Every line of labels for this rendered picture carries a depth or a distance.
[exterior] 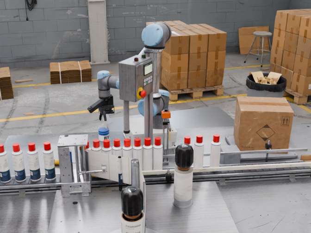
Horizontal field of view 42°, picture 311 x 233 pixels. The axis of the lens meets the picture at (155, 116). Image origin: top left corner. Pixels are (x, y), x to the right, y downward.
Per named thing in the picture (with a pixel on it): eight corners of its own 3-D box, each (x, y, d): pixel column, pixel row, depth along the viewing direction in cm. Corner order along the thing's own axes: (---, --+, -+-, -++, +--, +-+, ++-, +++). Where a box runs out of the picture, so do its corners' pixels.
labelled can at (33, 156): (29, 182, 205) (25, 146, 197) (31, 176, 210) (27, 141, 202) (40, 181, 205) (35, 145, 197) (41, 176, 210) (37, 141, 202)
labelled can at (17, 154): (15, 182, 204) (9, 147, 196) (16, 177, 209) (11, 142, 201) (25, 182, 205) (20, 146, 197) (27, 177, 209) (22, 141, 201)
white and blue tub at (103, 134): (100, 142, 258) (99, 132, 255) (97, 137, 264) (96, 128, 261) (110, 140, 260) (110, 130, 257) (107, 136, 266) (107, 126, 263)
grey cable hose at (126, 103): (123, 134, 212) (122, 96, 204) (123, 131, 215) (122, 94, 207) (130, 133, 212) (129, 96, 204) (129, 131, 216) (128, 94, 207)
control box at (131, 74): (119, 99, 200) (117, 62, 193) (136, 89, 214) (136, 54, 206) (136, 103, 196) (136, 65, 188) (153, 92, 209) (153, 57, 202)
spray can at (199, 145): (194, 173, 214) (195, 138, 206) (192, 168, 219) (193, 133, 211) (203, 172, 214) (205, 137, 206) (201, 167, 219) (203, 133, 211)
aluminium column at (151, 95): (145, 169, 227) (144, 52, 200) (144, 165, 231) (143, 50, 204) (152, 169, 227) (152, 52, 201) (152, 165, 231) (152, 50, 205)
